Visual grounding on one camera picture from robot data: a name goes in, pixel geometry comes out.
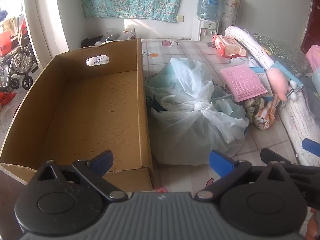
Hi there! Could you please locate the orange striped cloth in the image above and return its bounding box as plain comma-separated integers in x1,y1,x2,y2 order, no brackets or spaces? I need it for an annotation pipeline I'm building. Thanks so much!
253,94,280,131

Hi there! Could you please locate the white cotton swab bag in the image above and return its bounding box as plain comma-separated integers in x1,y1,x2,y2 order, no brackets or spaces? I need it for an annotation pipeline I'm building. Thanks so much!
229,57,249,66

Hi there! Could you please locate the pink plush toy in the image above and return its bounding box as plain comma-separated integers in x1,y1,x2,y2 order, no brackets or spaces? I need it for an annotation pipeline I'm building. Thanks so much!
266,68,298,102

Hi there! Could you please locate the wheelchair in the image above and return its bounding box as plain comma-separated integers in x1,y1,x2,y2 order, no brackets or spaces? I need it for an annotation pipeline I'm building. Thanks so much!
1,19,39,92

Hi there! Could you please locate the green white scrunched cloth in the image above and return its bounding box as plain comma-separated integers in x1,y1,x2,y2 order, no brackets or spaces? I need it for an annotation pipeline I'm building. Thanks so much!
244,96,265,124

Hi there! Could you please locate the black cloth pile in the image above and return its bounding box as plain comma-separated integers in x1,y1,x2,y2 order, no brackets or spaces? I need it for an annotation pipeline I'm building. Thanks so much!
81,36,102,48

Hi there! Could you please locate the red wet wipes pack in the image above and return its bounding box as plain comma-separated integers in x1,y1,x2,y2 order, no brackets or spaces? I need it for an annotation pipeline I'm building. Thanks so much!
212,35,246,59

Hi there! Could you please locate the white tied plastic bag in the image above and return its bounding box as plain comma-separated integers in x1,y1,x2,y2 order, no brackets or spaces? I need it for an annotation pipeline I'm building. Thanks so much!
145,58,249,166

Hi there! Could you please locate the teal towel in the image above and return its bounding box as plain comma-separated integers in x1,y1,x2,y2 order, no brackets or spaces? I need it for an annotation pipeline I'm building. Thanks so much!
271,61,304,91

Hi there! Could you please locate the blue water bottle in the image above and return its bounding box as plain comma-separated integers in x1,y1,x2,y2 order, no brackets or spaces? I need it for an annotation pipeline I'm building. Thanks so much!
196,0,221,22

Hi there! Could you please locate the blue bandage box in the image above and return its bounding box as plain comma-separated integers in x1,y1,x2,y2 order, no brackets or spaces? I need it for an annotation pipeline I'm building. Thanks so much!
251,67,273,101

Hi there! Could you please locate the pink scrubbing sponge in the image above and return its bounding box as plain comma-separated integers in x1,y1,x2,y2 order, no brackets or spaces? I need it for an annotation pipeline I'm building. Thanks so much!
219,64,268,102

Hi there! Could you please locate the brown cardboard box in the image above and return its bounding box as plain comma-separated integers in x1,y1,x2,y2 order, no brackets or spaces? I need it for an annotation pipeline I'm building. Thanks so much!
1,39,154,192

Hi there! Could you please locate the clear plastic bag by wall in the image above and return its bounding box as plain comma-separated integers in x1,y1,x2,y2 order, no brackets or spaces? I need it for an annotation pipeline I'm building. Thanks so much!
104,28,136,41

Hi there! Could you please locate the water dispenser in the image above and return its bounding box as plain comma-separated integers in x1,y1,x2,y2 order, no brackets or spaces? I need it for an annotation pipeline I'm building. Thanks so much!
191,17,220,42

